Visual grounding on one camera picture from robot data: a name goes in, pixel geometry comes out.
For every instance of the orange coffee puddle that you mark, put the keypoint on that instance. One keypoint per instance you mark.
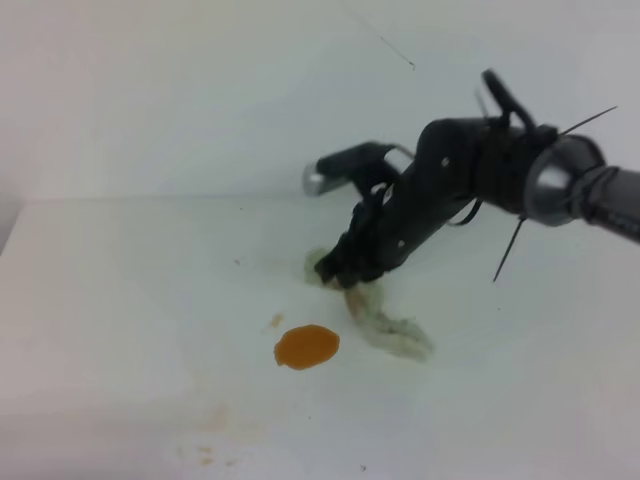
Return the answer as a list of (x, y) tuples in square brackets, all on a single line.
[(306, 346)]

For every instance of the green white stained rag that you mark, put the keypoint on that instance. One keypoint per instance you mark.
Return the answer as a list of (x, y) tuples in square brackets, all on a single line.
[(403, 338)]

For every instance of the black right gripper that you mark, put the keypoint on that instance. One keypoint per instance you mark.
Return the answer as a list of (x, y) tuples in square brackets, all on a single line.
[(456, 161)]

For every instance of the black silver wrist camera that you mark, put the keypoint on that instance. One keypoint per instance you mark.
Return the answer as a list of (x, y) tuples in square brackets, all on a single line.
[(363, 165)]

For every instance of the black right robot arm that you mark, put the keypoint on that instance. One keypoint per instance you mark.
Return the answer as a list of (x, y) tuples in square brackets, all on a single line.
[(533, 173)]

